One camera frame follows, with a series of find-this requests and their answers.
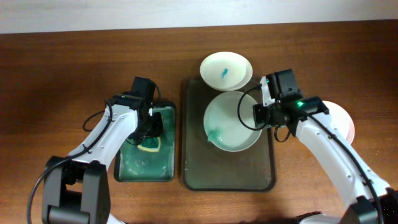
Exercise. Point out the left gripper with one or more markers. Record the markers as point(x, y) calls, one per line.
point(154, 125)

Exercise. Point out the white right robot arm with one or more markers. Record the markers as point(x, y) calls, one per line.
point(367, 197)

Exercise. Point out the green and yellow sponge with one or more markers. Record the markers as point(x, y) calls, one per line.
point(150, 145)

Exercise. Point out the dark brown serving tray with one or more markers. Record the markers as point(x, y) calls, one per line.
point(205, 167)

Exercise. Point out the white plate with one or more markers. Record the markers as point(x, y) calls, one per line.
point(342, 119)
point(226, 71)

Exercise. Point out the white plate bottom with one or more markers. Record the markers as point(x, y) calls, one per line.
point(342, 119)

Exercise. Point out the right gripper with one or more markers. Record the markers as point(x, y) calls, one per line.
point(258, 114)

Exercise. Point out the white plate top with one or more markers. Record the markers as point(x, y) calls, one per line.
point(226, 71)

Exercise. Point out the dark green water tray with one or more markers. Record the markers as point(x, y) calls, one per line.
point(134, 165)

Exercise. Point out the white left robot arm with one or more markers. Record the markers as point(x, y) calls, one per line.
point(76, 188)

